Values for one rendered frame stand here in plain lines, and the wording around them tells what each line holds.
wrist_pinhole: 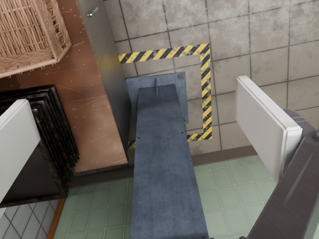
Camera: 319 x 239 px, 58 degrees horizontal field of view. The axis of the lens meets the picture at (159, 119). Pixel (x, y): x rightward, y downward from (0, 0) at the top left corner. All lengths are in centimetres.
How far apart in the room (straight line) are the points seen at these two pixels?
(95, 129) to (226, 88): 86
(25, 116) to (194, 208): 70
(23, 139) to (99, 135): 88
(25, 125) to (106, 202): 154
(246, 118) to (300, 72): 159
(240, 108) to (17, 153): 13
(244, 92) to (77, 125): 91
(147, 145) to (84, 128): 24
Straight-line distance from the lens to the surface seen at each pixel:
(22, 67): 81
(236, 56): 159
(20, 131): 18
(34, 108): 83
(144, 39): 150
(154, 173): 96
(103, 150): 109
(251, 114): 16
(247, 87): 17
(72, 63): 95
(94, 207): 172
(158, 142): 110
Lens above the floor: 145
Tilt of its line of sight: 60 degrees down
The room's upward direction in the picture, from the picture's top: 175 degrees clockwise
